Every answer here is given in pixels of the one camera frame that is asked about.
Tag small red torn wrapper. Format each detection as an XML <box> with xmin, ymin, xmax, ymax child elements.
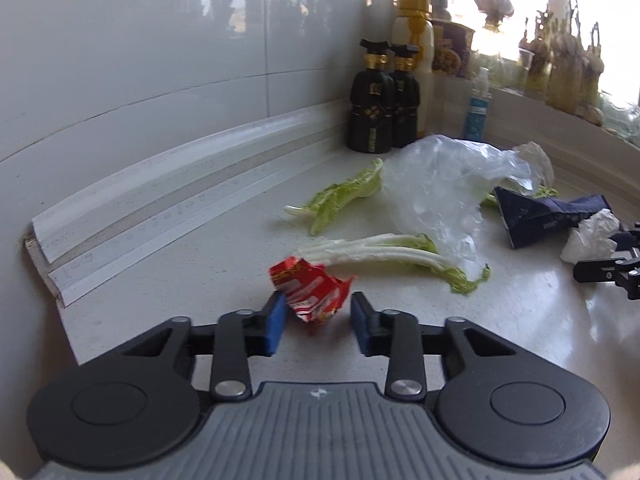
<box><xmin>269</xmin><ymin>255</ymin><xmax>360</xmax><ymax>337</ymax></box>

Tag purple noodle cup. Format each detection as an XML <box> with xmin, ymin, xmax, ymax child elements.
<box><xmin>431</xmin><ymin>19</ymin><xmax>476</xmax><ymax>80</ymax></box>

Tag small blue spray bottle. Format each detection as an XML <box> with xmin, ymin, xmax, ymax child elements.
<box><xmin>462</xmin><ymin>66</ymin><xmax>493</xmax><ymax>143</ymax></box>

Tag glass jar with dark lid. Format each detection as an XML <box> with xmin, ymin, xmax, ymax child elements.
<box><xmin>425</xmin><ymin>0</ymin><xmax>453</xmax><ymax>23</ymax></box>

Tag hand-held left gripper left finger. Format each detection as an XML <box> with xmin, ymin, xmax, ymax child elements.
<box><xmin>120</xmin><ymin>291</ymin><xmax>288</xmax><ymax>403</ymax></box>

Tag white tissue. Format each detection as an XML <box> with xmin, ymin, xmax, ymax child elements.
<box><xmin>559</xmin><ymin>208</ymin><xmax>621</xmax><ymax>265</ymax></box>

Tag dark blue packet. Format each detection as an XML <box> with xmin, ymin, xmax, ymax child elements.
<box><xmin>492</xmin><ymin>186</ymin><xmax>613</xmax><ymax>251</ymax></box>

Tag hanging garlic bunches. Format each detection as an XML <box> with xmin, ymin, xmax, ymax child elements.
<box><xmin>545</xmin><ymin>10</ymin><xmax>583</xmax><ymax>113</ymax></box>

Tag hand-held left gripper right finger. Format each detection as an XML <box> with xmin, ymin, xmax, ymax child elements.
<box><xmin>349</xmin><ymin>291</ymin><xmax>521</xmax><ymax>403</ymax></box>

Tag clear plastic bag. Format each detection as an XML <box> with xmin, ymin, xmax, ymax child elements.
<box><xmin>381</xmin><ymin>134</ymin><xmax>533</xmax><ymax>266</ymax></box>

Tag hanging garlic bunch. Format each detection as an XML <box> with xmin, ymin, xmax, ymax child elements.
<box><xmin>472</xmin><ymin>0</ymin><xmax>516</xmax><ymax>28</ymax></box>

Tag jar of sprouting garlic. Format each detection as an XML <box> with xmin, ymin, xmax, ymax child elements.
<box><xmin>580</xmin><ymin>22</ymin><xmax>606</xmax><ymax>111</ymax></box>
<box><xmin>520</xmin><ymin>7</ymin><xmax>551</xmax><ymax>96</ymax></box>

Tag black bottle with gold cap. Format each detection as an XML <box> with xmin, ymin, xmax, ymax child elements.
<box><xmin>387</xmin><ymin>44</ymin><xmax>421</xmax><ymax>150</ymax></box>
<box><xmin>346</xmin><ymin>39</ymin><xmax>396</xmax><ymax>155</ymax></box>

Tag white bottle with yellow cap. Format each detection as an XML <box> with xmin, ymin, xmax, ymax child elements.
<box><xmin>390</xmin><ymin>0</ymin><xmax>436</xmax><ymax>138</ymax></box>

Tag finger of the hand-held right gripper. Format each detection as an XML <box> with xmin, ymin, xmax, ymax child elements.
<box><xmin>607</xmin><ymin>227</ymin><xmax>640</xmax><ymax>256</ymax></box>
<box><xmin>572</xmin><ymin>255</ymin><xmax>640</xmax><ymax>301</ymax></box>

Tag napa cabbage leaf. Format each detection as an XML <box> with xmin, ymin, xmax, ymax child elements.
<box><xmin>283</xmin><ymin>158</ymin><xmax>385</xmax><ymax>236</ymax></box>
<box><xmin>480</xmin><ymin>185</ymin><xmax>560</xmax><ymax>206</ymax></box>
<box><xmin>292</xmin><ymin>232</ymin><xmax>440</xmax><ymax>265</ymax></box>
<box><xmin>307</xmin><ymin>250</ymin><xmax>492</xmax><ymax>297</ymax></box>

